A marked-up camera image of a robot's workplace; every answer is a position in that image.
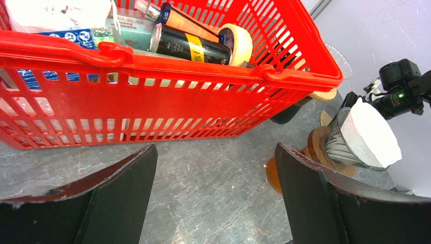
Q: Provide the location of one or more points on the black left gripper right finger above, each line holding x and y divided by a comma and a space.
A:
324, 206

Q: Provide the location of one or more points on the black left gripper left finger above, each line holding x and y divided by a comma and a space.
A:
108, 206

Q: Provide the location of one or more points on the dark glass coffee dripper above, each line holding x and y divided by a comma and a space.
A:
337, 147

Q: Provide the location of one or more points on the white paper coffee filter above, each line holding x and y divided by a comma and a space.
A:
370, 137

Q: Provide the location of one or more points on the clear glass dripper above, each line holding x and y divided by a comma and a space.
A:
341, 61

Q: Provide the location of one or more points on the brown paper coffee filter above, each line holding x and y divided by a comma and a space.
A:
326, 119

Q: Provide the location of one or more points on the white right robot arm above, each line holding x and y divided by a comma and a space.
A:
399, 89

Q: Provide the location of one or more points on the amber glass coffee server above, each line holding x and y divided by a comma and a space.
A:
272, 172

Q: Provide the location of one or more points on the dark bottle maroon cap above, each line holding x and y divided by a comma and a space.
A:
287, 114

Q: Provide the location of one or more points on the red plastic shopping basket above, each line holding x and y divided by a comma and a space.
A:
55, 93

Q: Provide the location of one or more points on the blue green small box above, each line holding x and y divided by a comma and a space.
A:
88, 38

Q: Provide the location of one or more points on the yellow sponge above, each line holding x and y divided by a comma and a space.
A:
239, 41

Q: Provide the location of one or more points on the black yellow can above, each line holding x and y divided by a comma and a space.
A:
169, 41

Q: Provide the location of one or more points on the teal sponge package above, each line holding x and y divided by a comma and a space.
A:
131, 28

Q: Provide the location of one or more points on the orange navy can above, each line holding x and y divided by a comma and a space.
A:
173, 17

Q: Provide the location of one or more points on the white wrapped tissue roll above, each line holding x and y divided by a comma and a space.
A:
49, 16

